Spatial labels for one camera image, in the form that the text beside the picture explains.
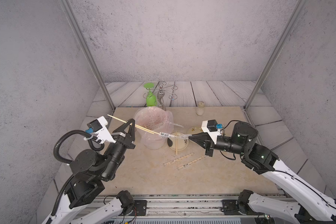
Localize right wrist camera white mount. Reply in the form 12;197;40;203
201;119;224;144

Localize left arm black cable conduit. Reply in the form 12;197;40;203
53;129;104;164

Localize left aluminium frame post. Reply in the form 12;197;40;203
59;0;115;111

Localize cream plate with dark patch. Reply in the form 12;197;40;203
167;132;189;152

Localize wrapped chopsticks left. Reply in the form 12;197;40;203
163;153;195;166

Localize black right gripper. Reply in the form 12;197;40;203
190;131;248;158

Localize white shaker bottle beige cap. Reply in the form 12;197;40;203
196;101;205;116

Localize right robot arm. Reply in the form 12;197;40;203
188;120;336;224

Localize wrapped chopsticks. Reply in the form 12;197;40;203
163;153;195;166
177;155;206;170

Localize right aluminium frame post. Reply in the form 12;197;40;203
244;0;308;111

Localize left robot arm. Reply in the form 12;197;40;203
44;117;136;224

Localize aluminium frame post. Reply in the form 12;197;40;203
244;0;308;111
59;0;115;111

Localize bamboo chopsticks pair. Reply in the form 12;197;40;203
175;135;178;155
107;114;161;136

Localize chrome cup holder stand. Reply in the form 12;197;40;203
143;82;178;111

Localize wrapped chopsticks middle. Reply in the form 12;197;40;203
177;155;206;170

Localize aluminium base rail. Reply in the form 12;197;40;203
81;194;295;224

